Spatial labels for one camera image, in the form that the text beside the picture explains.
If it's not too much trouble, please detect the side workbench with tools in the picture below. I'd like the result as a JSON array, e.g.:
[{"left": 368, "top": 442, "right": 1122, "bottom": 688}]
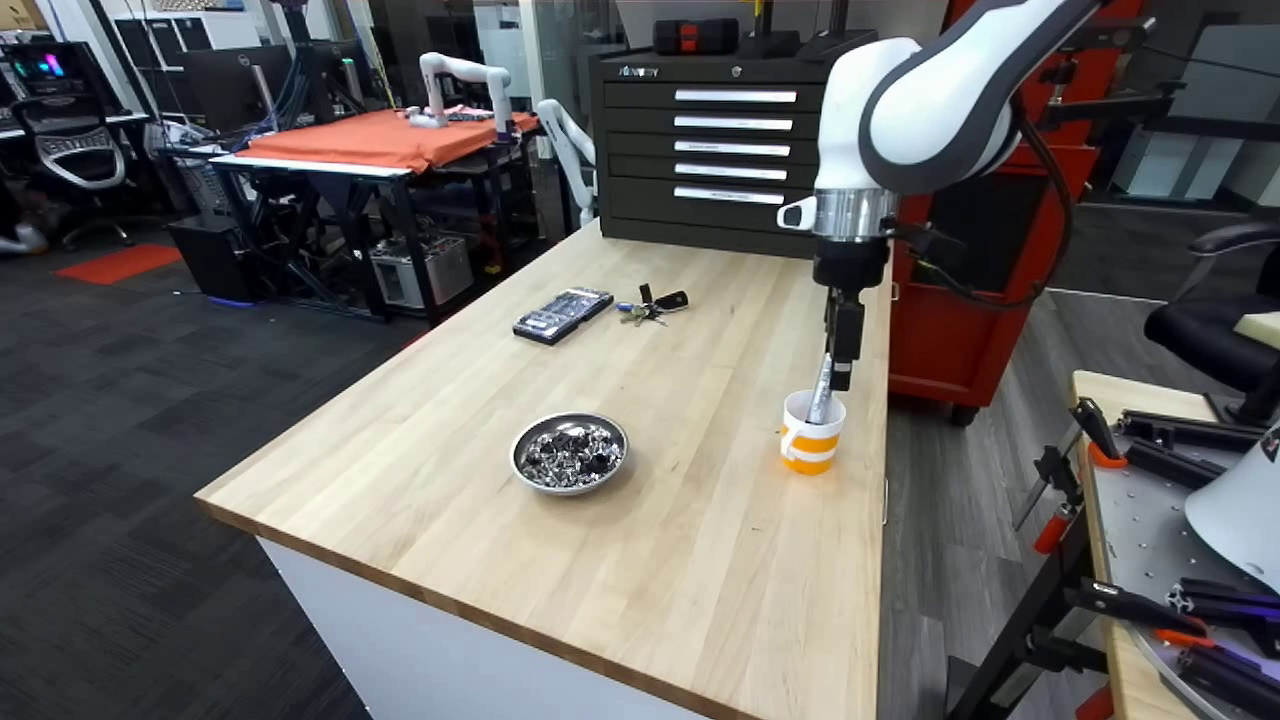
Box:
[{"left": 946, "top": 369, "right": 1280, "bottom": 720}]

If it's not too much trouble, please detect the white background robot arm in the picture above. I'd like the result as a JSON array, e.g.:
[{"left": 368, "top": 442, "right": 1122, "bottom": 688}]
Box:
[{"left": 406, "top": 53, "right": 511, "bottom": 131}]

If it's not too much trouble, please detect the black orange clamp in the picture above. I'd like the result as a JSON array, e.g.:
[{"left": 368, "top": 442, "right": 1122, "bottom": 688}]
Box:
[{"left": 1073, "top": 395, "right": 1260, "bottom": 488}]

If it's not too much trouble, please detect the orange covered work table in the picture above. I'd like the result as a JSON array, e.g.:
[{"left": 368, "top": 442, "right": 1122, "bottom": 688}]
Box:
[{"left": 215, "top": 108, "right": 540, "bottom": 314}]

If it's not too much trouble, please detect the grey pen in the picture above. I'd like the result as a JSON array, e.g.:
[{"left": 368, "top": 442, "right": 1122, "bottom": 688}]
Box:
[{"left": 809, "top": 355, "right": 831, "bottom": 426}]

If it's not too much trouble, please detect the bunch of keys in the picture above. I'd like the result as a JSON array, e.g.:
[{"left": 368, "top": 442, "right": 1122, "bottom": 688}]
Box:
[{"left": 617, "top": 285, "right": 694, "bottom": 324}]

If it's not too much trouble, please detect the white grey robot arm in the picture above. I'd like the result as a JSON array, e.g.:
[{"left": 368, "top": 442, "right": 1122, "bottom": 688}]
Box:
[{"left": 775, "top": 0, "right": 1103, "bottom": 395}]

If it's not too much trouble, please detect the black remote control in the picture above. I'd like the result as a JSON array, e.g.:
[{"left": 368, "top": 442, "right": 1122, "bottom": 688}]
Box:
[{"left": 511, "top": 289, "right": 611, "bottom": 345}]

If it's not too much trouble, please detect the black office chair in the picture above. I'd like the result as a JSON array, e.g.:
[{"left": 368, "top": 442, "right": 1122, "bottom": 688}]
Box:
[{"left": 1145, "top": 221, "right": 1280, "bottom": 426}]

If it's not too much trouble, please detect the red tool cabinet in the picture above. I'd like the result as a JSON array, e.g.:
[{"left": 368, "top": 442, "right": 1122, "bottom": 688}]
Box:
[{"left": 890, "top": 0, "right": 1145, "bottom": 426}]

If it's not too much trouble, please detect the orange white cup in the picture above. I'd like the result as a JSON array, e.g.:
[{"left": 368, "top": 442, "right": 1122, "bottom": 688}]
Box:
[{"left": 775, "top": 389, "right": 850, "bottom": 477}]

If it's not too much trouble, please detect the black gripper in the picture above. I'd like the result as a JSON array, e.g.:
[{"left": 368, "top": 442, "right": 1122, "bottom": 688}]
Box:
[{"left": 814, "top": 237, "right": 890, "bottom": 394}]

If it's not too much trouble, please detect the white lamp shade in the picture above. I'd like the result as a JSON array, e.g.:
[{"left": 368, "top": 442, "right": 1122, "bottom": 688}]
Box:
[{"left": 1186, "top": 426, "right": 1280, "bottom": 593}]

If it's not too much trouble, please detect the metal bowl with parts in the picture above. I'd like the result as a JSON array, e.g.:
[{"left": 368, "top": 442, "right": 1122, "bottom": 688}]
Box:
[{"left": 509, "top": 411, "right": 630, "bottom": 495}]

